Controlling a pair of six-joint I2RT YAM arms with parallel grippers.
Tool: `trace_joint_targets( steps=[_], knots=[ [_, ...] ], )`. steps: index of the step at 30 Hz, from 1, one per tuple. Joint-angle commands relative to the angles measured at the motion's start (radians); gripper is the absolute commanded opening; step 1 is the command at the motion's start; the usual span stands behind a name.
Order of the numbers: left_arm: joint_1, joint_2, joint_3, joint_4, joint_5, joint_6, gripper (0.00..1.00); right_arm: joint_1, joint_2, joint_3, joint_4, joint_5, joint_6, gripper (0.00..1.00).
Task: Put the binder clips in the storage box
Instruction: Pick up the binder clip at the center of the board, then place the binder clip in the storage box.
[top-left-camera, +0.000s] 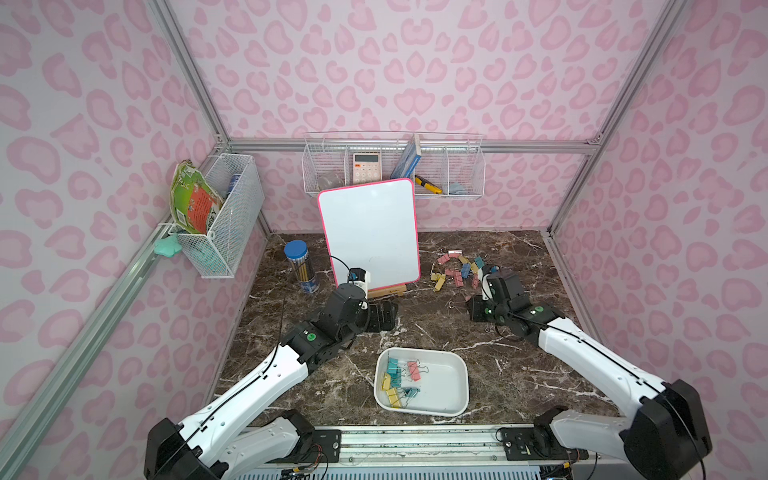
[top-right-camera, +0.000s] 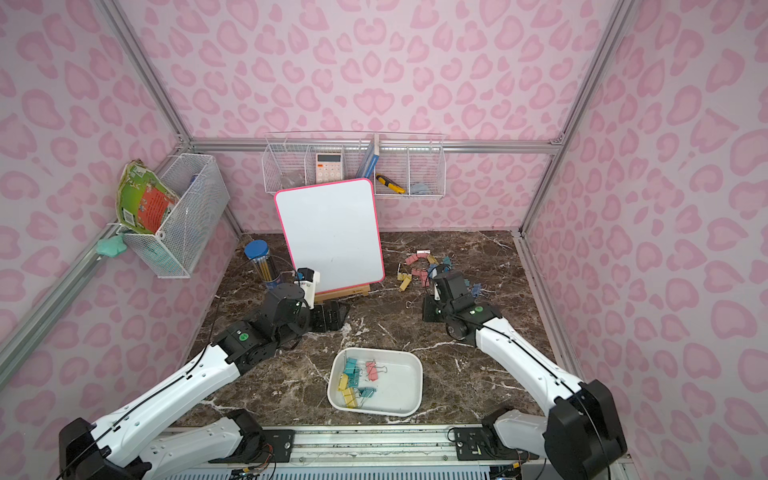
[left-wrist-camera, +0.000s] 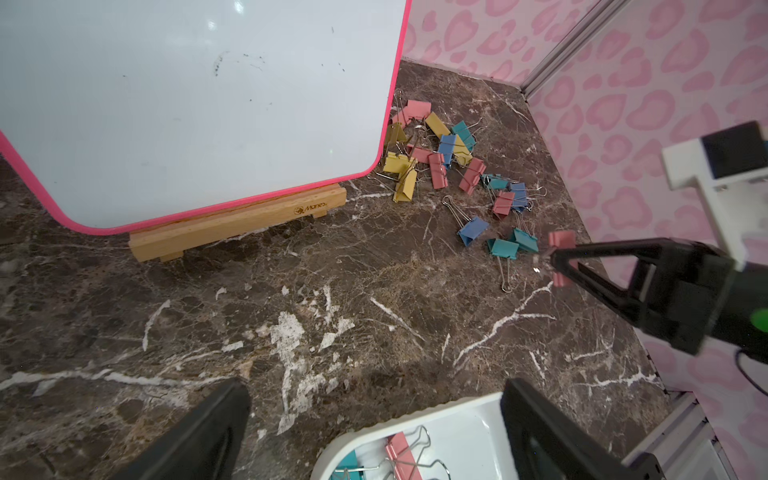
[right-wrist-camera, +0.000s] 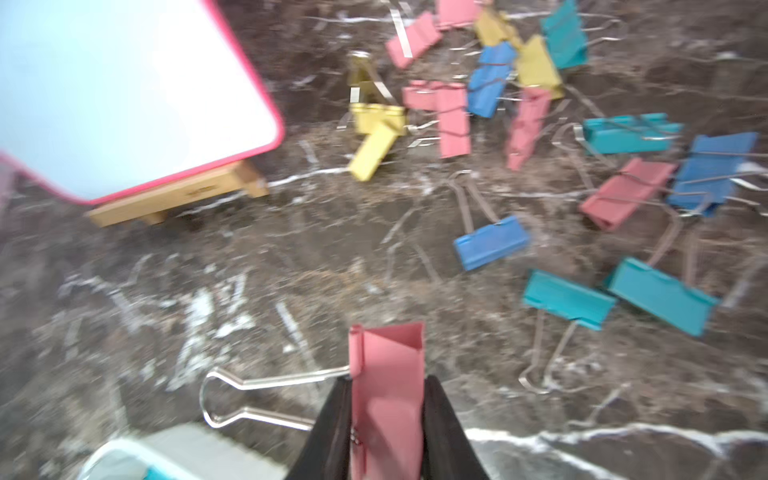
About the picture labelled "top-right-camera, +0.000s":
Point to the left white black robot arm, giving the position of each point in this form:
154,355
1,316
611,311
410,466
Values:
127,443

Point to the teal binder clip lone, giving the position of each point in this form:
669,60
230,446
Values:
351,368

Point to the yellow binder clip left pile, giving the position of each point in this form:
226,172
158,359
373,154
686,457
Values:
405,280

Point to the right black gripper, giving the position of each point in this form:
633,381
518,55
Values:
437,303

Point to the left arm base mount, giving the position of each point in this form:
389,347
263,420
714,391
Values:
269,446

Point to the white plastic storage tray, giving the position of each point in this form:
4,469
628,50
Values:
376,382

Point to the yellow black utility knife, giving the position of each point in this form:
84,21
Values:
386,186

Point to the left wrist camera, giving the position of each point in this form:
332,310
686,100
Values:
308,280

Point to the green red snack packet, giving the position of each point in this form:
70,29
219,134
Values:
143,201

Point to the back white wire basket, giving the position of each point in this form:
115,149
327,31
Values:
289,162

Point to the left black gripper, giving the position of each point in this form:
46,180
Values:
321,316

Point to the light blue cloth in basket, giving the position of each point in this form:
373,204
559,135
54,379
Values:
420,189

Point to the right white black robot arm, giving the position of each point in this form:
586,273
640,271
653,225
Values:
578,433

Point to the pink framed whiteboard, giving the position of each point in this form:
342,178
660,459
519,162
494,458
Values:
333,229

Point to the yellow binder clip lone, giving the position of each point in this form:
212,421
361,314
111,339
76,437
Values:
350,398

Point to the blue lid pencil tube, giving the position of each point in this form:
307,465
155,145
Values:
258,253

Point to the left white mesh basket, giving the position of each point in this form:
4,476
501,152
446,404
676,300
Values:
175,250

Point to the wooden whiteboard stand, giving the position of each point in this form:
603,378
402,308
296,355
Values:
342,293

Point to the blue book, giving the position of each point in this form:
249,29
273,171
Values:
370,159

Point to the white calculator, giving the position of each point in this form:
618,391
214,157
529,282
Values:
329,167

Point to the large teal binder clip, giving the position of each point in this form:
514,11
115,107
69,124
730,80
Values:
366,392

